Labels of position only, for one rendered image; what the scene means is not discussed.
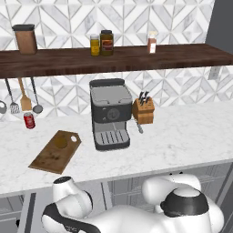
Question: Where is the brown canister with black lid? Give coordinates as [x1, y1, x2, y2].
[12, 24, 38, 56]

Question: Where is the wooden spatula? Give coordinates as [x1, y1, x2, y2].
[16, 77, 33, 112]

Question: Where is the dark wooden wall shelf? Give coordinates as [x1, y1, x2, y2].
[0, 43, 233, 79]

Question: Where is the round metal hanging tool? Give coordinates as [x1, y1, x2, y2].
[0, 99, 8, 116]

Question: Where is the grey wall outlet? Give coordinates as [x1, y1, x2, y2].
[208, 66, 220, 81]

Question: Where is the yellow jar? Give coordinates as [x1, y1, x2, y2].
[89, 34, 101, 57]

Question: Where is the brown wooden cutting board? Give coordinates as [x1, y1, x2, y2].
[27, 129, 83, 175]

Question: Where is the orange spice bottle white label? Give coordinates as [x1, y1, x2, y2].
[147, 31, 158, 55]

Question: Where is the dark grey coffee machine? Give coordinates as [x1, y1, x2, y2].
[88, 77, 135, 152]

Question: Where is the wooden knife block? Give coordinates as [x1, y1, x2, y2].
[131, 97, 156, 126]

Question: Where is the dark grey tall panel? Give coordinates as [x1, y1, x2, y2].
[205, 0, 233, 56]

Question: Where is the metal slotted spatula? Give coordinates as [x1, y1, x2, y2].
[4, 77, 21, 115]

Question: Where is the grey-handled knife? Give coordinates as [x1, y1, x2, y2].
[134, 118, 145, 135]

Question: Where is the metal ladle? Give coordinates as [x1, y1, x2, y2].
[29, 76, 45, 115]

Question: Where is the red drink can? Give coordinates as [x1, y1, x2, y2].
[23, 111, 36, 130]

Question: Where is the brown avocado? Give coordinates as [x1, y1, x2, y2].
[54, 135, 68, 149]

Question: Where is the dark brown jar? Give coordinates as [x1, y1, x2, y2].
[99, 29, 115, 57]

